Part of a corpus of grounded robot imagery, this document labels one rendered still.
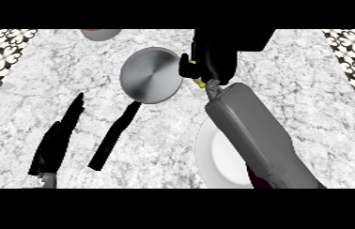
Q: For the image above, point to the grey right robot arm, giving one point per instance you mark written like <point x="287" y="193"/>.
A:
<point x="252" y="135"/>

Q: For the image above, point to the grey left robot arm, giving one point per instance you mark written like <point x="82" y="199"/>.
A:
<point x="48" y="181"/>

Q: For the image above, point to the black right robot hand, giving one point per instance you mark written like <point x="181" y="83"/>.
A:
<point x="212" y="62"/>

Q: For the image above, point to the white plate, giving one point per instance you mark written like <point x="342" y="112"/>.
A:
<point x="222" y="157"/>

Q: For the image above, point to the grey bowl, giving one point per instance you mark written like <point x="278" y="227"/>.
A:
<point x="101" y="34"/>

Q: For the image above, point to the yellow lemon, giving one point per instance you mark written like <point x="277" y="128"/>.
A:
<point x="200" y="82"/>

